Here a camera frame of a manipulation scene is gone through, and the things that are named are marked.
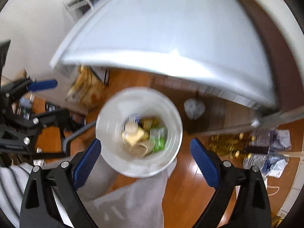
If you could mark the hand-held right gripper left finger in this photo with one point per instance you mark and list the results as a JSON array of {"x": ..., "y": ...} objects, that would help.
[{"x": 86, "y": 163}]

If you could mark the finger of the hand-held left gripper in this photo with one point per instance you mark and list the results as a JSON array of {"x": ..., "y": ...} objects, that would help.
[
  {"x": 54, "y": 117},
  {"x": 44, "y": 85}
]

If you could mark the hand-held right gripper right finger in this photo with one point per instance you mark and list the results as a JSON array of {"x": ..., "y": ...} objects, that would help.
[{"x": 205, "y": 163}]

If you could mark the white waste bin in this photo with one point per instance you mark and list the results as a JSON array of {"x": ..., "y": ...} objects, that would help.
[{"x": 111, "y": 123}]

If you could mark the green snack packet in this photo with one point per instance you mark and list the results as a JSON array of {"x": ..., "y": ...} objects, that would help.
[{"x": 158, "y": 139}]

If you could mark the brown paper cup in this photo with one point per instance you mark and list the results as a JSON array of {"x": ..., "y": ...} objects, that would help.
[{"x": 141, "y": 149}]

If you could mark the yellow cardboard box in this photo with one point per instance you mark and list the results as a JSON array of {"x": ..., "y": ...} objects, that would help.
[{"x": 136, "y": 136}]

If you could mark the round cream foam disc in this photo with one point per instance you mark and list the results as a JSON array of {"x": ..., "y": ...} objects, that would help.
[{"x": 131, "y": 127}]

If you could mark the gold foil wrapper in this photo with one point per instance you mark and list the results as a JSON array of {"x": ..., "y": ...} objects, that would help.
[{"x": 149, "y": 123}]

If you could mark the grey metal tube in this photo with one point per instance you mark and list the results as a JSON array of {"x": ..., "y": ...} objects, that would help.
[{"x": 71, "y": 137}]

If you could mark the pile of gold wrappers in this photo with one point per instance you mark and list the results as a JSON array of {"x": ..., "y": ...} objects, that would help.
[{"x": 228, "y": 144}]

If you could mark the yellow printed paper bag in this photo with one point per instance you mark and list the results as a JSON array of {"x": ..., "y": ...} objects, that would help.
[{"x": 85, "y": 90}]

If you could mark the striped shirt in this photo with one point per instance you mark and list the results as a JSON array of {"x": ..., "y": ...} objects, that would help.
[{"x": 11, "y": 194}]

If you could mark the crumpled white plastic bag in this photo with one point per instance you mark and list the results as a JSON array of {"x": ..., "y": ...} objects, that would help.
[{"x": 194, "y": 109}]

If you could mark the white plastic bin liner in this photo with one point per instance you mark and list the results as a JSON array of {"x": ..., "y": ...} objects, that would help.
[{"x": 133, "y": 201}]

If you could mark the heap of clear plastic bags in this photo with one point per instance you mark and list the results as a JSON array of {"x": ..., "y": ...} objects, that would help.
[{"x": 270, "y": 152}]

